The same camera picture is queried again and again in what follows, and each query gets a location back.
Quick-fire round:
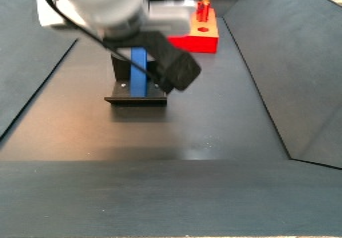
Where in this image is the red peg block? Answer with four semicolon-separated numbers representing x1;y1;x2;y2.
197;0;212;22

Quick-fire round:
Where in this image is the black curved fixture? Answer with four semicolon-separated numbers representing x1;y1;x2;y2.
105;56;168;106

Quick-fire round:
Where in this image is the dark blue rectangular block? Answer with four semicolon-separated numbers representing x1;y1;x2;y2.
130;48;148;97

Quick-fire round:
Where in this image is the red foam peg board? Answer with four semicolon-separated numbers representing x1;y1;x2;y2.
169;6;220;54

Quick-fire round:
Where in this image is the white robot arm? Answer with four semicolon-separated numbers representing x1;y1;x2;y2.
38;0;196;39

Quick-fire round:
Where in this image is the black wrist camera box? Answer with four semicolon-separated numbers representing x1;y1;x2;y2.
103;31;202;94

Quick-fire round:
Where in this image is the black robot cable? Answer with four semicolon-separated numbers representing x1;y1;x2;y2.
39;0;168;85

